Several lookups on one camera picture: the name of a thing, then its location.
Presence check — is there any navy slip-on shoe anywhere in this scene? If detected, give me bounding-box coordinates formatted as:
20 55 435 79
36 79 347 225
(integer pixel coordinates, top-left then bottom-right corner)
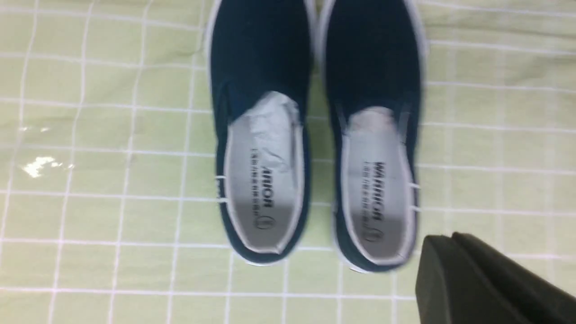
315 0 427 273
204 0 316 266

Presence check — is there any green checkered tablecloth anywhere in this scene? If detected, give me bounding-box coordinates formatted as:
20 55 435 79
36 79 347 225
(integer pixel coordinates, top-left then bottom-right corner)
0 0 576 324

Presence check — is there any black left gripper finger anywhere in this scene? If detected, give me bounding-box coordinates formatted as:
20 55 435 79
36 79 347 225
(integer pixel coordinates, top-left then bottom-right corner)
415 232 576 324

